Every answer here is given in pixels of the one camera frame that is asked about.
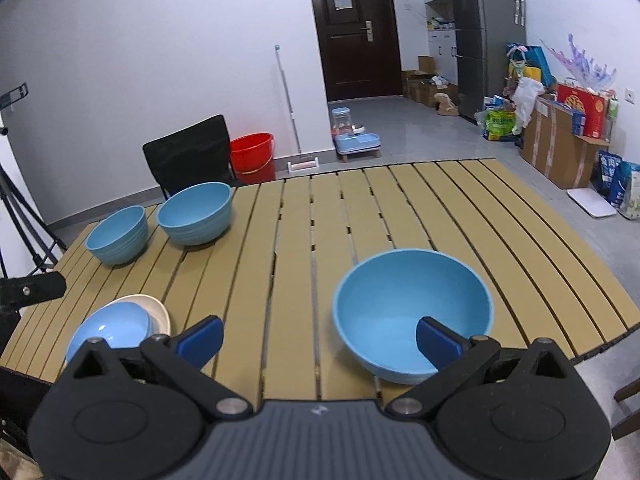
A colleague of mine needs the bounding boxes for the pile of small cardboard boxes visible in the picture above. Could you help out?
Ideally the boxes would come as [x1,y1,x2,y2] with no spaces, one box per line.
[402,54,459,109]

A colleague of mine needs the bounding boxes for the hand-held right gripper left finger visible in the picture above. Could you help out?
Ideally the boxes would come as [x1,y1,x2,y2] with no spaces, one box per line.
[56,316,252,418]

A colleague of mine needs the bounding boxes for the grey refrigerator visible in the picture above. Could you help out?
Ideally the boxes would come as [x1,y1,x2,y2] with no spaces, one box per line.
[446,0,527,124]

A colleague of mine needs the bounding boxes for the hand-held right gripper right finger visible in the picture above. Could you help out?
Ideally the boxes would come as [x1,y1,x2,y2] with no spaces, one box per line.
[385,316,585,418]

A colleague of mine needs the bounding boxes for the blue gift bag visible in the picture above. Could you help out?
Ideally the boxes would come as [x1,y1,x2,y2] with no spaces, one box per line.
[506,42,555,89]

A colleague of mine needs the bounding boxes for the dark wooden chair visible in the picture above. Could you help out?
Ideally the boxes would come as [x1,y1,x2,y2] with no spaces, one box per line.
[612,374,640,442]

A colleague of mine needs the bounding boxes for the blue pet food bag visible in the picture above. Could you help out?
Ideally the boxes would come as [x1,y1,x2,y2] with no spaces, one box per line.
[594,149,631,206]

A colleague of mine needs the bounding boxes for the purple paper decoration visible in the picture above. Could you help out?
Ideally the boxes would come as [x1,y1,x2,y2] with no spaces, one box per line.
[549,33,619,94]

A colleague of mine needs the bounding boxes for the large cardboard box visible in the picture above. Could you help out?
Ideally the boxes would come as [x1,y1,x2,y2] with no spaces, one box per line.
[521,94,612,190]

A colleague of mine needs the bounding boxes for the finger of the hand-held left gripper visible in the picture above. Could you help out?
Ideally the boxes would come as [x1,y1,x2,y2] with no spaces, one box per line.
[0,272,68,311]

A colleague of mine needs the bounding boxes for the white green bag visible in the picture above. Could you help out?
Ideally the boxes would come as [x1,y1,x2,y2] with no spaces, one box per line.
[619,162,640,221]

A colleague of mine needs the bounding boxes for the dark brown door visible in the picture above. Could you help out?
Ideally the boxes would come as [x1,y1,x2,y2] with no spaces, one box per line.
[305,0,404,104]

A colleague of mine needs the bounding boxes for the cream plate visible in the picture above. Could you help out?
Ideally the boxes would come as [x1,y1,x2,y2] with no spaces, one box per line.
[112,293,171,337]

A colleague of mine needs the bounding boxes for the black tripod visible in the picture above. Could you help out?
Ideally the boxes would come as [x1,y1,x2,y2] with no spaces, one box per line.
[0,125,67,282]

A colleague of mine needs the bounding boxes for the blue deep bowl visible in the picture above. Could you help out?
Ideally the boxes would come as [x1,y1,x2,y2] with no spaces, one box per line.
[332,247,495,386]
[84,204,149,267]
[156,181,235,247]

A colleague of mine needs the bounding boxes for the tan slatted folding table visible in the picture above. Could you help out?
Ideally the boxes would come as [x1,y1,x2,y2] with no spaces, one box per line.
[0,157,640,412]

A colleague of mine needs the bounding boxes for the blue shallow plate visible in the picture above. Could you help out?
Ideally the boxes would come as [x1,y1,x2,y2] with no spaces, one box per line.
[64,301,154,366]

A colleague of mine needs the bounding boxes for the white floor scale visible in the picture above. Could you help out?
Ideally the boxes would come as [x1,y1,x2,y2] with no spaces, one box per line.
[565,187,619,220]

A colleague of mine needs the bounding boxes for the white plastic bag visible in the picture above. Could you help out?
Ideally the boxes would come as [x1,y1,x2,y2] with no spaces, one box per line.
[512,77,546,134]

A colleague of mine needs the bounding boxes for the red gift box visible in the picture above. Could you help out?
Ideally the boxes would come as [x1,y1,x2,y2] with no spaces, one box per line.
[555,83,619,140]

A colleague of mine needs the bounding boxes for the tan cardboard cat scratcher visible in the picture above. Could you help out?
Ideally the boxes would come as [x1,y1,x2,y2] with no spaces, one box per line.
[433,92,460,117]

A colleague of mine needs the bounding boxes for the black fabric chair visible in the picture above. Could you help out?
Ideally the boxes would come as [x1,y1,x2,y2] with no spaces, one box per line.
[142,114,236,201]

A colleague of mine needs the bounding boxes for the green pet food bag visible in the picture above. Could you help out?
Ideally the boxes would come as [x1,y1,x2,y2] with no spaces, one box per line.
[482,108,519,142]

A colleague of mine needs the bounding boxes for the blue pet feeder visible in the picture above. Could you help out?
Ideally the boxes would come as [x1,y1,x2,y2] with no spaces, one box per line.
[329,106,384,161]

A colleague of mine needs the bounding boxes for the white base cabinet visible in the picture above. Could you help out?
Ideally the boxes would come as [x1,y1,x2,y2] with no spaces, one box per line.
[427,29,460,86]

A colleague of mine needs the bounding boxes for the red bucket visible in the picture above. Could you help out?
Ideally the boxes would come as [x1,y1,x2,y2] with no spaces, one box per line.
[229,132,277,185]

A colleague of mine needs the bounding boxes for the flat mop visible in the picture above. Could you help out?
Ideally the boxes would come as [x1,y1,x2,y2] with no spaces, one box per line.
[272,44,321,172]

